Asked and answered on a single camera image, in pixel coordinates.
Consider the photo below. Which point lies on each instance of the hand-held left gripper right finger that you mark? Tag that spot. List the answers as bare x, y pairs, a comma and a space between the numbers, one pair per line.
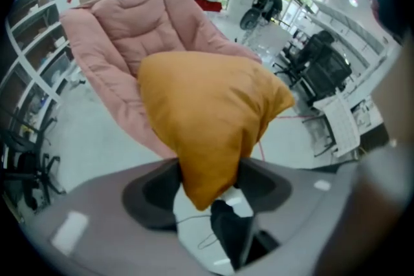
307, 203

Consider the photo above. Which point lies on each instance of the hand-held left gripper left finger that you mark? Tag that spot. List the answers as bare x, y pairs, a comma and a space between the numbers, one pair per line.
106, 229

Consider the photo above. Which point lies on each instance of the orange pillow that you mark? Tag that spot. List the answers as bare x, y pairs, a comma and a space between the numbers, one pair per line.
213, 113

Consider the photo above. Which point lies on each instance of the person's right forearm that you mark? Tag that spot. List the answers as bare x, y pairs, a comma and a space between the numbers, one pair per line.
372, 226

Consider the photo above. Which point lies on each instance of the checkered cloth table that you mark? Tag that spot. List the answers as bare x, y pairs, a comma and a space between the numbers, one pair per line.
343, 129

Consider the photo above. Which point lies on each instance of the black swivel office chair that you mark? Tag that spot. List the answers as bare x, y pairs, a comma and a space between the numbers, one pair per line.
29, 165

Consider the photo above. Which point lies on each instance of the black sled-base office chair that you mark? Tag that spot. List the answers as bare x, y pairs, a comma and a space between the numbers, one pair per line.
330, 74

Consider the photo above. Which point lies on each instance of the black mesh office chair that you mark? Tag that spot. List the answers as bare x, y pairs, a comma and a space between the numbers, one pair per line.
307, 51

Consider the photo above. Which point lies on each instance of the long white desk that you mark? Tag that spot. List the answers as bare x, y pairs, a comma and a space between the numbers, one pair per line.
349, 32

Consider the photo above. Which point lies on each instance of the white shelving unit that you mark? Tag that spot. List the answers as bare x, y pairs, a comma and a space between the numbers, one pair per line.
35, 42

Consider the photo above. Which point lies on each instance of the pink padded lounge chair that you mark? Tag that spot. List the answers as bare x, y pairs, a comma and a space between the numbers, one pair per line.
129, 26

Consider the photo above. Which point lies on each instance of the red cloth table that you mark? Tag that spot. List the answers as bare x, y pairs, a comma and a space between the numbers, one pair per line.
208, 3

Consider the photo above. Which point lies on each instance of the white panel with red diamond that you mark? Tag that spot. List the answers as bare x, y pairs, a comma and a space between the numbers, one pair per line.
68, 0

